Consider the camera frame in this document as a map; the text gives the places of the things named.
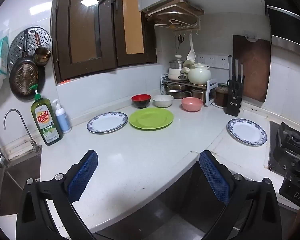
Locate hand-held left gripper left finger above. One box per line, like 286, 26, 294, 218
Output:
16, 149, 99, 240

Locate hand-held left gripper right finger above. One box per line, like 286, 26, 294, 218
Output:
199, 150, 283, 240

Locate blue floral rim plate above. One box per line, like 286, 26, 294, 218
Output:
227, 118, 267, 146
87, 112, 128, 134

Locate pink bowl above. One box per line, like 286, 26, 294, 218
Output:
181, 97, 203, 112

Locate green plate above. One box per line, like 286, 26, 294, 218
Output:
129, 107, 174, 131

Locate white bowl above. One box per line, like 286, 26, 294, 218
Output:
153, 94, 174, 107

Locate red and black bowl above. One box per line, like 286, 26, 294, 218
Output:
131, 94, 151, 109

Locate slim curved steel faucet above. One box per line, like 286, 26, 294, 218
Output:
4, 109, 42, 154

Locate white blue pump bottle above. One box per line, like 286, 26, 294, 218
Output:
52, 99, 72, 134

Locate steel kitchen sink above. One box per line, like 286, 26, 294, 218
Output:
0, 152, 42, 217

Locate green dish soap bottle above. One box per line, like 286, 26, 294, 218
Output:
29, 85, 64, 146

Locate black knife block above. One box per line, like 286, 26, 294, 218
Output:
226, 80, 244, 117

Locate corner pot shelf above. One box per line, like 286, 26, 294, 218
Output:
161, 74, 218, 107

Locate glass jar of brown sauce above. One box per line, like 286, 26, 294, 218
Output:
214, 83, 229, 107

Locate small steel pot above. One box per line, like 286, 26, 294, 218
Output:
190, 87, 208, 102

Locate black kitchen scissors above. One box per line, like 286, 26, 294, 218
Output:
227, 80, 243, 98

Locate cream ceramic pot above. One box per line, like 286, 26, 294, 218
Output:
184, 60, 212, 85

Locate white pot with glass lid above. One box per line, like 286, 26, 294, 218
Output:
168, 54, 188, 81

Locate large brown cutting board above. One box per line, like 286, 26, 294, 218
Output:
232, 35, 272, 103

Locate black frying pan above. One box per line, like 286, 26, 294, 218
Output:
9, 30, 46, 101

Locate white plastic spoon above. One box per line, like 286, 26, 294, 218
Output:
187, 34, 196, 61

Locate copper ladle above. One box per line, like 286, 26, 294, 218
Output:
33, 30, 52, 65

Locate perforated steel steamer plate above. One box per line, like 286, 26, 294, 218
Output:
8, 26, 53, 73

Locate black range hood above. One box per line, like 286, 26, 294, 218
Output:
266, 5, 300, 63

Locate light wooden cutting board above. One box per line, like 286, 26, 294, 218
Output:
139, 0, 205, 18

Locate steel pot with handles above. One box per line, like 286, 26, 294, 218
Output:
162, 84, 190, 100

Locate dark brown window frame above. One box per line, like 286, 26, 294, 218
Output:
51, 0, 157, 83

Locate white wall hook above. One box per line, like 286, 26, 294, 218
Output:
242, 31, 260, 42

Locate white wire wall rack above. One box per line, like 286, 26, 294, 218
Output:
154, 17, 202, 37

